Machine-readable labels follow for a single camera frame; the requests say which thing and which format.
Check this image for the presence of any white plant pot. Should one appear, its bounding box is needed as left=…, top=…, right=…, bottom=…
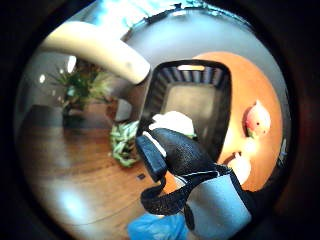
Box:
left=115, top=98, right=135, bottom=123

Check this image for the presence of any pale round fruit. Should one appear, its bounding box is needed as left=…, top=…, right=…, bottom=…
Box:
left=227, top=152, right=252, bottom=186

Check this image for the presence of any low green leafy plant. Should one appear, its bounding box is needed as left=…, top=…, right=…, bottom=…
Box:
left=109, top=119, right=142, bottom=169

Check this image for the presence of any white round vegetable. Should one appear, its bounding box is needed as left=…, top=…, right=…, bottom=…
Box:
left=147, top=110, right=197, bottom=139

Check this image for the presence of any pink orange peach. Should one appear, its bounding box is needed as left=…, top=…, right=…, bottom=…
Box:
left=244, top=99, right=272, bottom=140

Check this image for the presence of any black plastic basket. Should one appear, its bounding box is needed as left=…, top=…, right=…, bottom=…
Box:
left=135, top=59, right=233, bottom=162

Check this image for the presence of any green potted plant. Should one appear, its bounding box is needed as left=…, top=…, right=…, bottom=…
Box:
left=49, top=62, right=115, bottom=128

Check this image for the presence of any blue plastic bag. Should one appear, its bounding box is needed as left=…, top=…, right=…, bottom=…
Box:
left=127, top=212, right=190, bottom=240

